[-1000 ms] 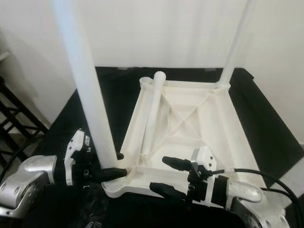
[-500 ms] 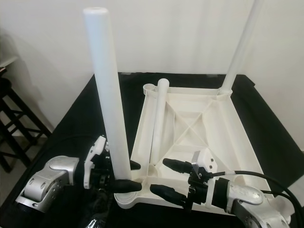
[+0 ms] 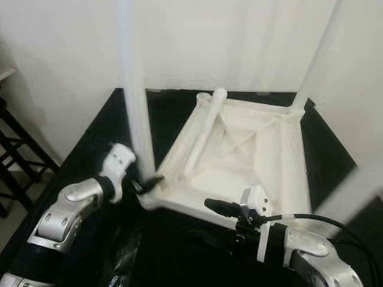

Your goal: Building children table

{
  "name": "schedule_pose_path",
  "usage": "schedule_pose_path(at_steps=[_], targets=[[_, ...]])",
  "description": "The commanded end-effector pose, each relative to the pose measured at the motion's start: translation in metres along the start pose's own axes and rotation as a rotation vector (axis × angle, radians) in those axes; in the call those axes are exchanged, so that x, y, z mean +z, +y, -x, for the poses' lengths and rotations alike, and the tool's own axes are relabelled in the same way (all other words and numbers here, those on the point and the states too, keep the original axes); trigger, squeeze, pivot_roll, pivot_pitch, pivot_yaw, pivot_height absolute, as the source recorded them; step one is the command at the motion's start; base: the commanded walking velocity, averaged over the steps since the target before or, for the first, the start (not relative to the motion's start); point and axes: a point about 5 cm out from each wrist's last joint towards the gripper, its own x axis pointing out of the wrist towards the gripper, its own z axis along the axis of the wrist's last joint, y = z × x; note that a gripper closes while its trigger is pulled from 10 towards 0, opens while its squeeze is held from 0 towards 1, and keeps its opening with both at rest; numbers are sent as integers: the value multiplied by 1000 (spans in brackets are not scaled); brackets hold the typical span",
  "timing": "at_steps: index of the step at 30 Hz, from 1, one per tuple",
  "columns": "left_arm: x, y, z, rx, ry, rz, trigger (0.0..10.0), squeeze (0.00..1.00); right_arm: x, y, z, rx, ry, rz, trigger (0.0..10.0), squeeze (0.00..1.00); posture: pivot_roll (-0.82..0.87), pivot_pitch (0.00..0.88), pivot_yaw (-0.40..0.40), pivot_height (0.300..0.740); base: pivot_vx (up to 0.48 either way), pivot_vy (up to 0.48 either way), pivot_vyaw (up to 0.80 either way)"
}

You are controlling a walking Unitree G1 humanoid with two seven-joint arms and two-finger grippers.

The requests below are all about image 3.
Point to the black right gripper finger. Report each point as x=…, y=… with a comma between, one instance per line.
x=224, y=207

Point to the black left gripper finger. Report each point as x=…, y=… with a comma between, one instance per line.
x=151, y=183

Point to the white plastic table top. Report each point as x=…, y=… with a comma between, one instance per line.
x=239, y=161

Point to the white plastic table leg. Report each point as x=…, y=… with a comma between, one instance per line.
x=317, y=54
x=206, y=128
x=134, y=89
x=350, y=188

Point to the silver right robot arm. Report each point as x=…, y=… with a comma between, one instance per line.
x=317, y=254

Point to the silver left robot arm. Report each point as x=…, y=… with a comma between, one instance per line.
x=66, y=215

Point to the clear plastic wrap piece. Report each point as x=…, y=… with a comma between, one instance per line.
x=130, y=254

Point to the black wooden stool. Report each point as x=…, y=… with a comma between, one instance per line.
x=24, y=155

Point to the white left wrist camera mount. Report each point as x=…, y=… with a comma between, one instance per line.
x=118, y=166

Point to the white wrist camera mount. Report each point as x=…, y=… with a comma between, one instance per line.
x=118, y=166
x=260, y=206

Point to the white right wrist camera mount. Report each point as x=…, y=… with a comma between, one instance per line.
x=260, y=206

